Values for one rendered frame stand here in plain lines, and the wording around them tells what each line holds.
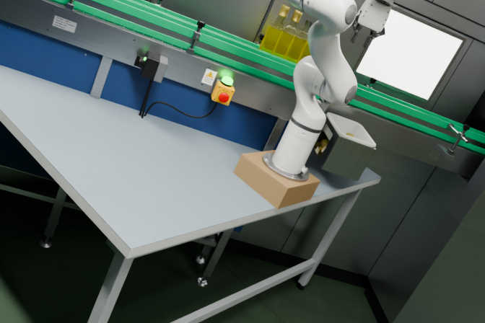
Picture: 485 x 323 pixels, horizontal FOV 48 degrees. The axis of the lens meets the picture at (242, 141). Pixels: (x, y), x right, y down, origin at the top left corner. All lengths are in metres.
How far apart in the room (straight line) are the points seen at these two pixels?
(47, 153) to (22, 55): 0.58
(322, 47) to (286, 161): 0.47
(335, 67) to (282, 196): 0.48
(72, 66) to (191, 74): 0.45
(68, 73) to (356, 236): 1.74
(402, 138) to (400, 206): 0.58
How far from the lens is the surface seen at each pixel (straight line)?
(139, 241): 1.51
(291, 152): 1.98
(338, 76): 1.86
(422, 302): 2.98
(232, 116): 2.26
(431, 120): 2.63
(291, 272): 2.73
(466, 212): 2.74
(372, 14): 2.04
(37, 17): 2.15
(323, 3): 1.61
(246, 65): 2.18
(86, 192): 1.63
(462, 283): 3.00
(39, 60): 2.22
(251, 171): 2.00
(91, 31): 2.13
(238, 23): 2.43
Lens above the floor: 1.62
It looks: 22 degrees down
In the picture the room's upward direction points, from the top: 25 degrees clockwise
